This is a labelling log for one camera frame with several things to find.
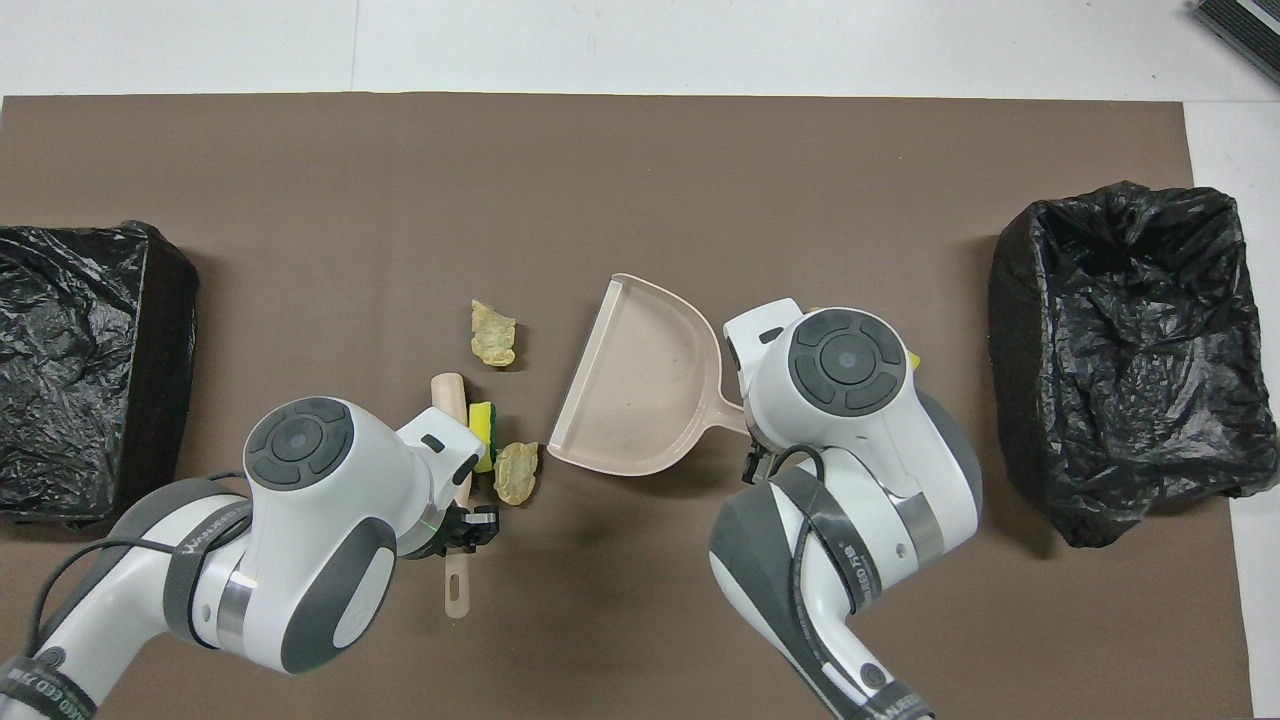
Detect pale foam scrap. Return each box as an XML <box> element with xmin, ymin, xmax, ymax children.
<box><xmin>470</xmin><ymin>299</ymin><xmax>519</xmax><ymax>369</ymax></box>

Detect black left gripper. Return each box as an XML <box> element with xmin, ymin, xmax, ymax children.
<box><xmin>430</xmin><ymin>503</ymin><xmax>501</xmax><ymax>558</ymax></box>

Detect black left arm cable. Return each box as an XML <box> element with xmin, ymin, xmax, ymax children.
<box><xmin>25</xmin><ymin>470</ymin><xmax>256</xmax><ymax>661</ymax></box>

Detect beige plastic dustpan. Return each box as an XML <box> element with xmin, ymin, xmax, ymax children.
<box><xmin>546</xmin><ymin>273</ymin><xmax>751</xmax><ymax>478</ymax></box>

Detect bin with black liner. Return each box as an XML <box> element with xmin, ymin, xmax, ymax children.
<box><xmin>0</xmin><ymin>221</ymin><xmax>200</xmax><ymax>526</ymax></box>
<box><xmin>988</xmin><ymin>181</ymin><xmax>1280</xmax><ymax>549</ymax></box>

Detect beige hand brush black bristles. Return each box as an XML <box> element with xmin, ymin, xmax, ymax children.
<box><xmin>430</xmin><ymin>372</ymin><xmax>475</xmax><ymax>620</ymax></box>

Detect dark ribbed object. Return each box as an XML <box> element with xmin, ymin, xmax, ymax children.
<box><xmin>1192</xmin><ymin>0</ymin><xmax>1280</xmax><ymax>85</ymax></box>

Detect tan foam scrap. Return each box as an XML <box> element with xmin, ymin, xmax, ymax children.
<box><xmin>493</xmin><ymin>441</ymin><xmax>541</xmax><ymax>506</ymax></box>

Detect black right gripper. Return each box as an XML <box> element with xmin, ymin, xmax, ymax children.
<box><xmin>740</xmin><ymin>443</ymin><xmax>791</xmax><ymax>488</ymax></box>

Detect brown table mat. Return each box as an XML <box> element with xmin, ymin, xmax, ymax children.
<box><xmin>0</xmin><ymin>93</ymin><xmax>1253</xmax><ymax>720</ymax></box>

